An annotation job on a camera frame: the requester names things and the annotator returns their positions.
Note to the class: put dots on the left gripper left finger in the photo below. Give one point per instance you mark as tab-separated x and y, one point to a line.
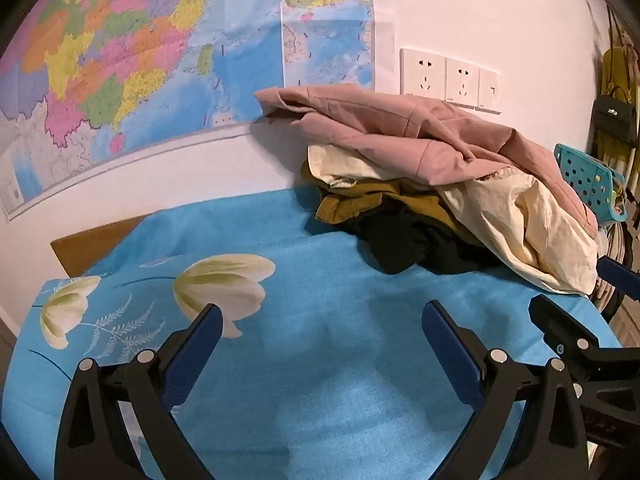
93	441

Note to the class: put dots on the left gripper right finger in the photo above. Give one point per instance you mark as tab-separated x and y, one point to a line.
550	442

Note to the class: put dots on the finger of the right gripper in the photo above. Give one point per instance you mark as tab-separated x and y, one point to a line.
614	273
562	333

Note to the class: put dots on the pink coat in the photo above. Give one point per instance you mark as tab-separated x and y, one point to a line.
422	139

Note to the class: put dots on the teal perforated plastic basket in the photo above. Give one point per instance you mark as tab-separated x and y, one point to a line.
599	187

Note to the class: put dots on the cream garment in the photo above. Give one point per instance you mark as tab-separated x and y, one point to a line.
510	212

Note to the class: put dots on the black garment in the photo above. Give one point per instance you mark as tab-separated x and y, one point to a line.
398	239

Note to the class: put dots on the hanging yellow garments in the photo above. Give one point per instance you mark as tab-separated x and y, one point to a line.
615	114

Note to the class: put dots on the blue floral bed sheet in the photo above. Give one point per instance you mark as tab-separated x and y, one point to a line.
331	379

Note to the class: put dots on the olive green garment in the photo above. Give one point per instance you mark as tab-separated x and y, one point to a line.
338	205

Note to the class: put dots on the white wall socket panel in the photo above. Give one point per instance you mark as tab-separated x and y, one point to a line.
464	84

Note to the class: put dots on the colourful wall map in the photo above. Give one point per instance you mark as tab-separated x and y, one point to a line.
84	82

